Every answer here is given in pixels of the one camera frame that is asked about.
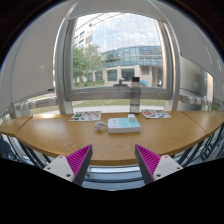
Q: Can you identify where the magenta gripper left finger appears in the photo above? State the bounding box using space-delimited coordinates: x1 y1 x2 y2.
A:
44 145 93 186

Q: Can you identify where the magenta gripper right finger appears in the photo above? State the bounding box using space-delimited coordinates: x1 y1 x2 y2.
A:
134 144 182 185

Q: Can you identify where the white charger plug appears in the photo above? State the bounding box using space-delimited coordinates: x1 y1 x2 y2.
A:
128 114 136 122

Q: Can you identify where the right colourful sticker sheet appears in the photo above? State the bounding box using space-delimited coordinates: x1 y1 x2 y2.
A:
142 110 170 119

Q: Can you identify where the colourful sticker sheet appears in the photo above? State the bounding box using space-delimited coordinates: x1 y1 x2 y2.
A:
142 110 170 119
70 111 101 121

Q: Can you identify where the left colourful sticker sheet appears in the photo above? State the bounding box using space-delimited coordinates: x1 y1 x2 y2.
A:
70 111 101 121

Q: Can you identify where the white power strip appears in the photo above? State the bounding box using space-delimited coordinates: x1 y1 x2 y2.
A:
108 118 141 133

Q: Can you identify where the clear water bottle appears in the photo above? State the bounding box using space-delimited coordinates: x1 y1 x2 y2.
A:
130 77 141 114

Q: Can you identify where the left white roller blind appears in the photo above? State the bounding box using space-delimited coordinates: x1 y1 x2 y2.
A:
0 0 74 111

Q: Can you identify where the white roller blind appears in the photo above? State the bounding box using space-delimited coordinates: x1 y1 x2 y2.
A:
157 2 224 101
0 0 74 111

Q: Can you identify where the right white roller blind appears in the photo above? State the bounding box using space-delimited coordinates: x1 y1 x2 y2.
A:
157 2 224 101

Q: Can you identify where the white window frame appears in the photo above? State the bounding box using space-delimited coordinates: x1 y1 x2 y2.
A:
55 12 180 113

